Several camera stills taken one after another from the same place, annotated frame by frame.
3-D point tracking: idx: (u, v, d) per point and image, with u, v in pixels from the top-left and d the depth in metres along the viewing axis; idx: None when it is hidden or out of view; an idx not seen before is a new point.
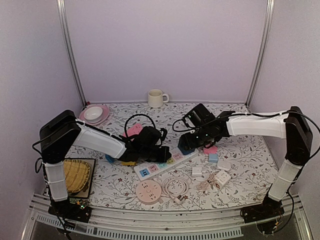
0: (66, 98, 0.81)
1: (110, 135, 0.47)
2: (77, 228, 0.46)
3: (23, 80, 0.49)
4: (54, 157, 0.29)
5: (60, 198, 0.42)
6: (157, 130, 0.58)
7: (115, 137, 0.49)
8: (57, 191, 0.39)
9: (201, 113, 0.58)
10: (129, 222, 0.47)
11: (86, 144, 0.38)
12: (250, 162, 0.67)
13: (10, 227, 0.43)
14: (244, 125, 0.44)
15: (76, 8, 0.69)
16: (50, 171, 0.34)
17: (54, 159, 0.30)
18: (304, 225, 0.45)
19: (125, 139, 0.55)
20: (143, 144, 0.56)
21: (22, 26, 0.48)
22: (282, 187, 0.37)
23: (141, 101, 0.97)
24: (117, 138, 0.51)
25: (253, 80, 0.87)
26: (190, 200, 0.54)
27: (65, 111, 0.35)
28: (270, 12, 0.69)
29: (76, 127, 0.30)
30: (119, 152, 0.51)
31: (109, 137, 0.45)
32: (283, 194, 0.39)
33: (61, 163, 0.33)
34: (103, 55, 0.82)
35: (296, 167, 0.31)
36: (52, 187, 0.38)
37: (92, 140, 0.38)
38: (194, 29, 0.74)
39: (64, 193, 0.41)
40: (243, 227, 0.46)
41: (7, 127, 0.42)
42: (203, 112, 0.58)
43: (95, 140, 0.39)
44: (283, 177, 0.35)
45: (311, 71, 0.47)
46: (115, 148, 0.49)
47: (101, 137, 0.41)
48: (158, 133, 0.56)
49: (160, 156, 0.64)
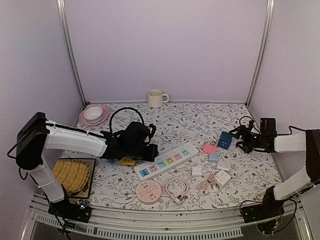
0: (66, 98, 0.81)
1: (87, 133, 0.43)
2: (77, 228, 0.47)
3: (23, 79, 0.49)
4: (30, 162, 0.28)
5: (57, 198, 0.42)
6: (146, 128, 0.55)
7: (95, 135, 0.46)
8: (53, 190, 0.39)
9: (267, 126, 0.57)
10: (129, 222, 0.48)
11: (62, 146, 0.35)
12: (250, 162, 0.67)
13: (9, 227, 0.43)
14: (283, 140, 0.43)
15: (76, 7, 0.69)
16: (34, 175, 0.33)
17: (30, 165, 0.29)
18: (304, 225, 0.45)
19: (108, 133, 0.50)
20: (129, 140, 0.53)
21: (22, 25, 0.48)
22: (287, 189, 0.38)
23: (141, 101, 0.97)
24: (97, 136, 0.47)
25: (253, 80, 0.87)
26: (190, 200, 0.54)
27: (36, 113, 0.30)
28: (270, 12, 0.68)
29: (43, 130, 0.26)
30: (103, 151, 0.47)
31: (87, 136, 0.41)
32: (282, 196, 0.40)
33: (43, 166, 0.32)
34: (103, 55, 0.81)
35: (307, 179, 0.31)
36: (47, 187, 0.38)
37: (82, 142, 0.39)
38: (194, 28, 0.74)
39: (60, 192, 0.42)
40: (243, 227, 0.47)
41: (7, 127, 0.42)
42: (272, 127, 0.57)
43: (81, 142, 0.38)
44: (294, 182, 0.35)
45: (312, 71, 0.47)
46: (98, 146, 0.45)
47: (78, 137, 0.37)
48: (145, 129, 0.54)
49: (148, 154, 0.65)
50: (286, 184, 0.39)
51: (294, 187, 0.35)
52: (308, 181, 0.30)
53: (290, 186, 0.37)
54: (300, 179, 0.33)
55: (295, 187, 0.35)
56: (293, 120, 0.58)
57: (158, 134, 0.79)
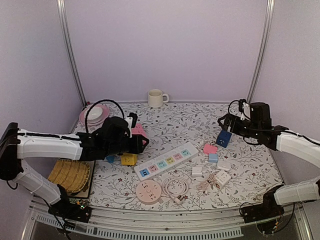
0: (66, 97, 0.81)
1: (61, 137, 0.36)
2: (77, 228, 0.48)
3: (23, 79, 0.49)
4: (9, 172, 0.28)
5: (53, 200, 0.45)
6: (124, 122, 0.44)
7: (71, 139, 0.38)
8: (47, 190, 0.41)
9: (262, 115, 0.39)
10: (129, 222, 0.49)
11: (30, 154, 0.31)
12: (250, 162, 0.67)
13: (9, 228, 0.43)
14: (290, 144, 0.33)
15: (76, 7, 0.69)
16: (21, 183, 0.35)
17: (10, 175, 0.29)
18: (304, 225, 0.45)
19: (85, 135, 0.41)
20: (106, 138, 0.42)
21: (22, 25, 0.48)
22: (291, 196, 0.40)
23: (141, 101, 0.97)
24: (72, 138, 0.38)
25: (253, 80, 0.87)
26: (190, 200, 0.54)
27: (10, 123, 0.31)
28: (269, 12, 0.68)
29: (13, 141, 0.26)
30: (81, 155, 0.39)
31: (60, 141, 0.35)
32: (285, 202, 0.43)
33: (25, 172, 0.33)
34: (104, 55, 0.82)
35: (316, 195, 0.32)
36: (43, 189, 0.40)
37: (59, 148, 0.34)
38: (194, 29, 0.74)
39: (55, 192, 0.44)
40: (243, 227, 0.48)
41: (6, 127, 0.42)
42: (267, 114, 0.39)
43: (57, 148, 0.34)
44: (300, 191, 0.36)
45: (311, 72, 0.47)
46: (74, 151, 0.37)
47: (46, 143, 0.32)
48: (122, 124, 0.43)
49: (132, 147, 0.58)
50: (291, 188, 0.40)
51: (300, 197, 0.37)
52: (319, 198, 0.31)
53: (294, 191, 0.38)
54: (309, 194, 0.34)
55: (302, 198, 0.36)
56: (293, 120, 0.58)
57: (158, 134, 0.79)
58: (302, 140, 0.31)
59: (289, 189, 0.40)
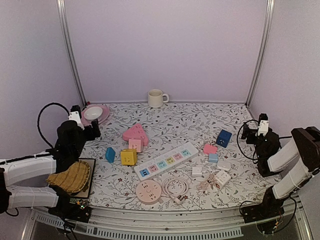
0: (66, 97, 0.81)
1: (35, 156, 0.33)
2: (77, 228, 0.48)
3: (23, 79, 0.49)
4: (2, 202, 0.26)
5: (51, 200, 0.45)
6: (70, 124, 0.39)
7: (44, 154, 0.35)
8: (42, 196, 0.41)
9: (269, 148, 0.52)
10: (130, 222, 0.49)
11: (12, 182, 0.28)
12: (250, 162, 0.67)
13: (9, 229, 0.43)
14: (278, 159, 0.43)
15: (76, 7, 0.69)
16: (18, 204, 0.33)
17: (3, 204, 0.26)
18: (304, 225, 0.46)
19: (51, 149, 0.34)
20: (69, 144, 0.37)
21: (22, 26, 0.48)
22: (287, 185, 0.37)
23: (141, 101, 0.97)
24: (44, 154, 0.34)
25: (253, 79, 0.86)
26: (190, 200, 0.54)
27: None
28: (270, 12, 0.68)
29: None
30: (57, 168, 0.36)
31: (35, 158, 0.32)
32: (282, 194, 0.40)
33: (13, 193, 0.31)
34: (103, 56, 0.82)
35: (305, 170, 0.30)
36: (38, 198, 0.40)
37: (39, 167, 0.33)
38: (194, 29, 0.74)
39: (50, 194, 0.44)
40: (243, 227, 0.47)
41: (6, 127, 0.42)
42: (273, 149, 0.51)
43: (37, 166, 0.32)
44: (294, 177, 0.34)
45: (311, 72, 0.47)
46: (49, 165, 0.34)
47: (25, 163, 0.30)
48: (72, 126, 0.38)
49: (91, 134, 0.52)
50: (285, 178, 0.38)
51: (293, 181, 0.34)
52: (308, 172, 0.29)
53: (296, 188, 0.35)
54: (299, 175, 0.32)
55: (294, 181, 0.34)
56: (293, 120, 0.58)
57: (158, 134, 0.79)
58: (280, 152, 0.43)
59: (285, 177, 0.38)
